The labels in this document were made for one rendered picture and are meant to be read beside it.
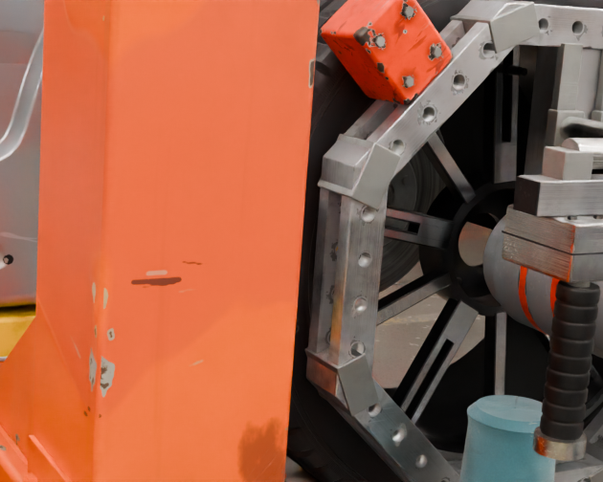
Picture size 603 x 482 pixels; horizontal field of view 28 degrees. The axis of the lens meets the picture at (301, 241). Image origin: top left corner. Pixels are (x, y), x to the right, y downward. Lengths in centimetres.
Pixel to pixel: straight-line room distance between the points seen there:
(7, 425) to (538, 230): 54
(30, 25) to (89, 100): 52
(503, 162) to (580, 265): 37
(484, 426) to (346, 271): 19
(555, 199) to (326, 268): 27
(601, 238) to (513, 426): 23
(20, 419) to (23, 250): 28
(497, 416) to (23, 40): 65
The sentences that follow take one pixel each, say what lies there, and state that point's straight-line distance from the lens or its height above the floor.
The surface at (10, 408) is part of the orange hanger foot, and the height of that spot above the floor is 71.
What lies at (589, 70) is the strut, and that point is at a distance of 127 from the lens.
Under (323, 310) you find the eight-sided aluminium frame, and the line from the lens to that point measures 118.
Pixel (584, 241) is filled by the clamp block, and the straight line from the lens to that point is 99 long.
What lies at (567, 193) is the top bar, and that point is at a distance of 101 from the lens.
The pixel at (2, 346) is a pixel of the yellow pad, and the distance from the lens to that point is 141.
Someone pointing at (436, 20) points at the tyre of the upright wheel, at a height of 110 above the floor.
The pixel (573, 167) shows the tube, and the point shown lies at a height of 99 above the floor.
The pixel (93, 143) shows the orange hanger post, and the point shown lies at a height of 100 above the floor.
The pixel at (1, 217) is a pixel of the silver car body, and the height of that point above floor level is 85.
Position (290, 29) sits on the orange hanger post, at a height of 109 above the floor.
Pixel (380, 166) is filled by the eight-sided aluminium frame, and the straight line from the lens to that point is 112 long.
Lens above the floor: 112
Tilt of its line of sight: 12 degrees down
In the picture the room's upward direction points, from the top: 4 degrees clockwise
